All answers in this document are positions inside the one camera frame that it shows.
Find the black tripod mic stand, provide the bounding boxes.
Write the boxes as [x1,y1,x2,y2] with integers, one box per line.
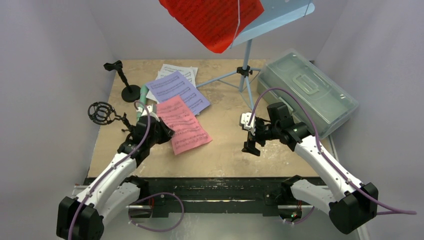
[87,101,135,133]

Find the white sheet music page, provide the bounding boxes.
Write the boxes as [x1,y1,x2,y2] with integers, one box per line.
[146,64,196,103]

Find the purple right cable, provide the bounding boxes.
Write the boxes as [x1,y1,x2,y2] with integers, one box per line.
[248,87,418,226]

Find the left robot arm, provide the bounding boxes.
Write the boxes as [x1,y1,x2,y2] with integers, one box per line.
[56,114,175,240]

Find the black round-base mic stand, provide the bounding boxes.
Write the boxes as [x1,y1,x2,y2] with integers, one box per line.
[103,60,141,103]

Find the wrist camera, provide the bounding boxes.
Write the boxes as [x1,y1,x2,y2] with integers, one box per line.
[138,104,159,120]
[239,112,256,135]

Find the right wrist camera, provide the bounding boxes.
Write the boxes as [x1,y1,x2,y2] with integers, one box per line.
[239,112,256,135]

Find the translucent green storage box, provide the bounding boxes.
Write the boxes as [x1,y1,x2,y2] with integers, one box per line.
[256,48,359,139]

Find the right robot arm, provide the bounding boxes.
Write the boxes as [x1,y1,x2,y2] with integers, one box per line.
[239,102,379,235]

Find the blue music stand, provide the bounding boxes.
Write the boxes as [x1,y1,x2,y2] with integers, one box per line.
[195,0,316,110]

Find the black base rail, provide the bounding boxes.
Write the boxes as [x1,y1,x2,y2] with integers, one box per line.
[123,175,312,220]

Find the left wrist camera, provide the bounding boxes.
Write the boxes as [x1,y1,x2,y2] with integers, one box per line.
[138,104,159,120]

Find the red paper sheet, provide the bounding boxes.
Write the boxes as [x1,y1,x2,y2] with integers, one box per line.
[159,0,265,54]

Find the teal toy microphone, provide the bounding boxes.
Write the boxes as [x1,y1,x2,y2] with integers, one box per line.
[135,85,149,121]

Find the pink sheet music page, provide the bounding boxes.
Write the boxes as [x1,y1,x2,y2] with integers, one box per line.
[156,95,212,155]

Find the lavender sheet music page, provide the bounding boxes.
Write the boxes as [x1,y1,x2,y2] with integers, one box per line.
[146,71,211,115]

